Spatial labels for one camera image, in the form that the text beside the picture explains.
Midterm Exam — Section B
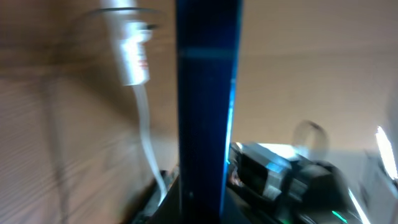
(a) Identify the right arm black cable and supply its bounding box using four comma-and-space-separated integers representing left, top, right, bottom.
292, 119, 330, 159

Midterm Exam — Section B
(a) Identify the white power strip cord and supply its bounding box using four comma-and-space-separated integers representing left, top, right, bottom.
132, 84, 169, 207

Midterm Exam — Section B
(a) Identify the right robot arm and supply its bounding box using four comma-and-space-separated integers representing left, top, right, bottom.
227, 142, 368, 223

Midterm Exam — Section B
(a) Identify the white power strip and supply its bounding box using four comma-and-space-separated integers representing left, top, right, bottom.
101, 0, 152, 86

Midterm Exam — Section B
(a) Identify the blue-screen Galaxy smartphone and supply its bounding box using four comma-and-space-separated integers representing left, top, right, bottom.
176, 0, 243, 223

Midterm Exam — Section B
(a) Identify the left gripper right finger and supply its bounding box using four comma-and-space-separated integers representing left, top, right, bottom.
221, 188, 274, 224

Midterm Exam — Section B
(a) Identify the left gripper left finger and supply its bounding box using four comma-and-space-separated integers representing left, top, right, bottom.
133, 177, 180, 224

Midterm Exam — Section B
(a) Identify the ceiling light fixture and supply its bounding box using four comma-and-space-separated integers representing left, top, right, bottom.
375, 126, 397, 180

